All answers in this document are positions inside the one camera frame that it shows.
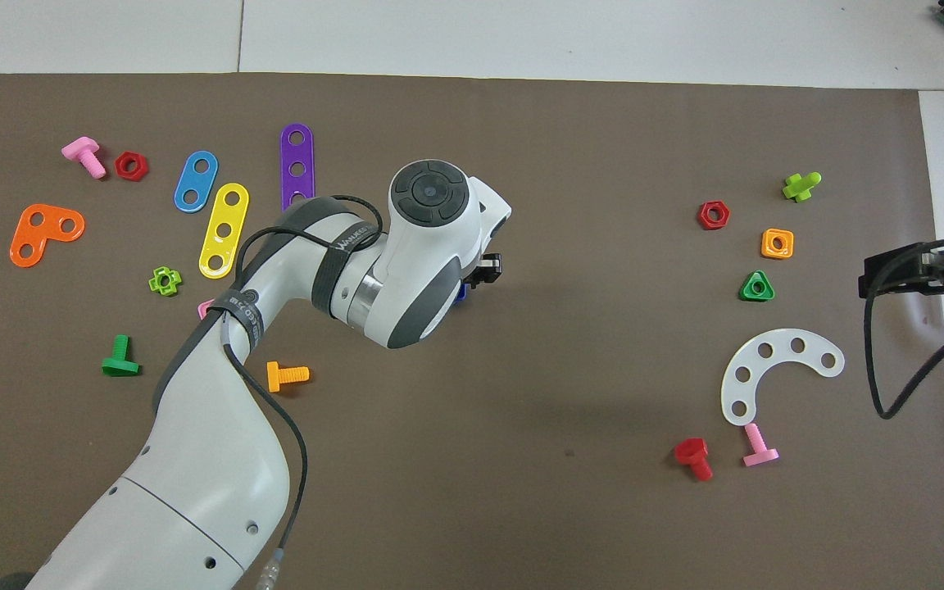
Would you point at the lime cross plastic nut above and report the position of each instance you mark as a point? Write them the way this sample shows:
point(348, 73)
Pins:
point(176, 281)

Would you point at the orange square plastic nut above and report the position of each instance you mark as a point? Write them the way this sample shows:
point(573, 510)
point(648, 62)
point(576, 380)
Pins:
point(767, 252)

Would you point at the green triangle plastic nut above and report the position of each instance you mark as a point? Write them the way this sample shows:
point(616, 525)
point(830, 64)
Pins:
point(746, 295)

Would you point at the orange plastic screw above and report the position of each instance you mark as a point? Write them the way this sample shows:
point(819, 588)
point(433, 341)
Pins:
point(279, 377)

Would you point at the green plastic screw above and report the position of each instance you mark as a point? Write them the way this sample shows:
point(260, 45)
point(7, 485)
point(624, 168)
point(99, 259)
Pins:
point(120, 360)

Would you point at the orange three-hole angled plate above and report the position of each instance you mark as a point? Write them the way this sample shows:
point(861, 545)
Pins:
point(44, 234)

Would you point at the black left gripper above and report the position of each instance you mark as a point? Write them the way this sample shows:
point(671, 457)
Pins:
point(498, 233)

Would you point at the yellow three-hole plastic plate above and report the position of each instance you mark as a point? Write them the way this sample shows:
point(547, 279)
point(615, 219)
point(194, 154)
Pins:
point(229, 215)

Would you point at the lime cross-head plastic screw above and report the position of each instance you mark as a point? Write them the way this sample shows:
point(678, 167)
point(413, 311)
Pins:
point(800, 188)

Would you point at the purple four-hole plastic plate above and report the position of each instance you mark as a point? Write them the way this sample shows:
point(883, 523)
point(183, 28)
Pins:
point(297, 154)

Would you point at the brown table mat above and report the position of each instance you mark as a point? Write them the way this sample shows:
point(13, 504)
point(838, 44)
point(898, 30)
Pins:
point(603, 164)

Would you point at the red plastic screw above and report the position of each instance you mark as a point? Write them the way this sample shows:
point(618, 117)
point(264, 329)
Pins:
point(692, 451)

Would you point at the pink plastic screw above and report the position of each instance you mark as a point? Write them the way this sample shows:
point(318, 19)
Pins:
point(83, 150)
point(760, 455)

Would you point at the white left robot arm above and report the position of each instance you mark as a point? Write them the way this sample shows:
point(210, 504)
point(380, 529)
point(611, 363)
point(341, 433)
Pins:
point(210, 467)

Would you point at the pink square plastic nut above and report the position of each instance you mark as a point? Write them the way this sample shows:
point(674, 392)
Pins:
point(203, 308)

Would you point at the blue triangle-head plastic screw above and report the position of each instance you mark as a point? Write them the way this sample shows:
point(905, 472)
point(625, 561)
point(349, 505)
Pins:
point(459, 300)

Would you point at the white curved perforated plate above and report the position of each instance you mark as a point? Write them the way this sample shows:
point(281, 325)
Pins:
point(781, 346)

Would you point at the red hexagon plastic nut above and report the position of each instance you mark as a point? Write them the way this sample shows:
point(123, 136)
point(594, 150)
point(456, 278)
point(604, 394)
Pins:
point(120, 166)
point(703, 221)

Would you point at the blue two-hole plastic plate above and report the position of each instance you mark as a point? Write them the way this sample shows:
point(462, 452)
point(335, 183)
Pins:
point(196, 181)

